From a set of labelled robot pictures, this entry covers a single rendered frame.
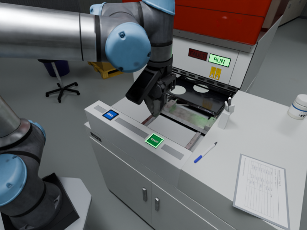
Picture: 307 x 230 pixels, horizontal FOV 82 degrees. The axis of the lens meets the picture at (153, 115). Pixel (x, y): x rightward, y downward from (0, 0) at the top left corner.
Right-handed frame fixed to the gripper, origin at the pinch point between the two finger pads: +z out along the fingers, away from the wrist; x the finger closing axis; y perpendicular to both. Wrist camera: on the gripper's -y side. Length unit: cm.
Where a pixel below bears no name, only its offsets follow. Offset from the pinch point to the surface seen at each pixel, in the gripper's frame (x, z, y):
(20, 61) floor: 381, 111, 66
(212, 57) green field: 3, 0, 58
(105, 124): 24.5, 16.3, -4.0
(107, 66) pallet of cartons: 195, 90, 131
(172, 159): -10.3, 14.7, -2.3
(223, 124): -19.0, 11.7, 23.4
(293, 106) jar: -40, 9, 51
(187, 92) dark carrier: 10, 21, 48
